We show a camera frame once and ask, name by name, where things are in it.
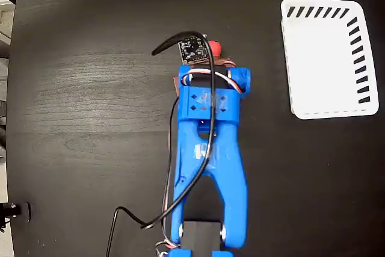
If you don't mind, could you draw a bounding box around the red turtle toy gold shell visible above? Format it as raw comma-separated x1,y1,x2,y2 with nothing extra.
208,40,223,58

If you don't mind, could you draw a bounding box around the white plastic basket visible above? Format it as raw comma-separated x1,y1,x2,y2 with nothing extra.
280,0,380,120

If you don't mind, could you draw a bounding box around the black table clamp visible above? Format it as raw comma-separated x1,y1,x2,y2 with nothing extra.
0,201,32,223

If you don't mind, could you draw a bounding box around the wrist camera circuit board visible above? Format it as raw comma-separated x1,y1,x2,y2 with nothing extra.
177,35,212,66

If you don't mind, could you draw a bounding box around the black camera cable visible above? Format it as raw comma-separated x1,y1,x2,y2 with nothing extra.
105,30,218,257

